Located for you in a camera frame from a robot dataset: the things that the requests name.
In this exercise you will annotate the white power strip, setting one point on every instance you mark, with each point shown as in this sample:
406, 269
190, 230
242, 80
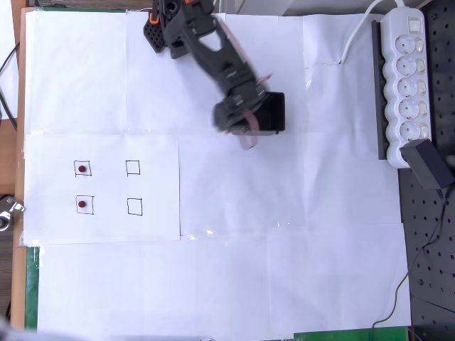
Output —
405, 89

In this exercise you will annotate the black pegboard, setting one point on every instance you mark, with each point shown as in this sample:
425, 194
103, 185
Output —
440, 266

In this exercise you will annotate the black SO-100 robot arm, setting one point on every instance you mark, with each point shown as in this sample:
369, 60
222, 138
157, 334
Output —
213, 46

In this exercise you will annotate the metal clamp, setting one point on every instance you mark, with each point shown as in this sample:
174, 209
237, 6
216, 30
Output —
7, 215

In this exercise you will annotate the black power adapter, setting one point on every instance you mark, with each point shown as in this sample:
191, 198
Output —
424, 163

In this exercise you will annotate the black square bin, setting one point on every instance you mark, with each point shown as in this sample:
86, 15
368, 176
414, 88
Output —
275, 113

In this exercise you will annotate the green cutting mat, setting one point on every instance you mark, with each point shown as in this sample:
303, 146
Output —
31, 284

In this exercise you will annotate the black rail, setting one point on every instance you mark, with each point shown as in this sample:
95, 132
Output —
379, 106

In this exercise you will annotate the red bead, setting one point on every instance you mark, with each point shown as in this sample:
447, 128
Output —
82, 168
82, 204

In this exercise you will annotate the white paper with drawn squares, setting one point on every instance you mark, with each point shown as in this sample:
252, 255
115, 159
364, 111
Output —
156, 184

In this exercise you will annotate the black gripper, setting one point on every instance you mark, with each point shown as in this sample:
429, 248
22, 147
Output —
227, 118

